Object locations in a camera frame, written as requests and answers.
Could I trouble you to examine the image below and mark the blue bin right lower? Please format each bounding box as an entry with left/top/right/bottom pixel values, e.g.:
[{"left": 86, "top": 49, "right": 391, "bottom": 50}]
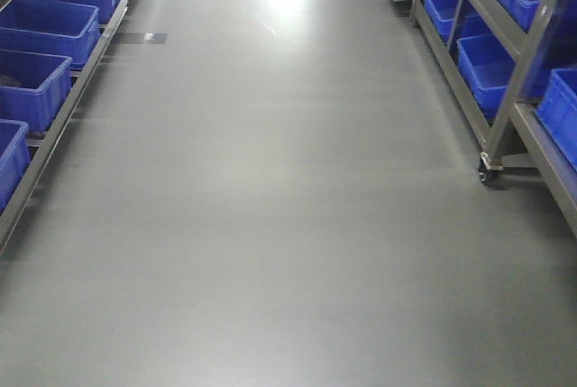
[{"left": 457, "top": 34, "right": 515, "bottom": 121}]

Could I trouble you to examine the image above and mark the right steel wheeled rack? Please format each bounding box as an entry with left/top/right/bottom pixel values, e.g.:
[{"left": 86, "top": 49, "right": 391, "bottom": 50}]
[{"left": 392, "top": 0, "right": 576, "bottom": 226}]

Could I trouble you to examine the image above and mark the blue bin left near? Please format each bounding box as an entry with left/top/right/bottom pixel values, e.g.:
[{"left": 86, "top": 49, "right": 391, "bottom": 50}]
[{"left": 1, "top": 50, "right": 71, "bottom": 132}]

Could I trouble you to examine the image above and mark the blue bin right edge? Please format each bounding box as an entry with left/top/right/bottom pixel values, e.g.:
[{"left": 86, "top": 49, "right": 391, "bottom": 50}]
[{"left": 536, "top": 69, "right": 576, "bottom": 166}]

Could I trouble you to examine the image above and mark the left steel floor rack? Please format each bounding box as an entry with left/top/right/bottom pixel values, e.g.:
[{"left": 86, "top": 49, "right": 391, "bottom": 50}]
[{"left": 1, "top": 0, "right": 129, "bottom": 244}]

